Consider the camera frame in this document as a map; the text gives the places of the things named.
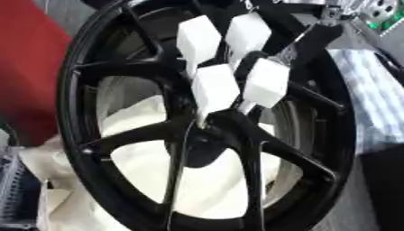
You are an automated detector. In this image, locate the black spoked wheel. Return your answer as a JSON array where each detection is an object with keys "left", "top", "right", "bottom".
[{"left": 53, "top": 0, "right": 360, "bottom": 231}]

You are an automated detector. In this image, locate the grey mesh crate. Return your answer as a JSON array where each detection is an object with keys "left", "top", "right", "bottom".
[{"left": 0, "top": 143, "right": 46, "bottom": 225}]

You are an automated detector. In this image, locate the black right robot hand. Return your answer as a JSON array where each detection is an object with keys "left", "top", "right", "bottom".
[{"left": 232, "top": 0, "right": 347, "bottom": 88}]

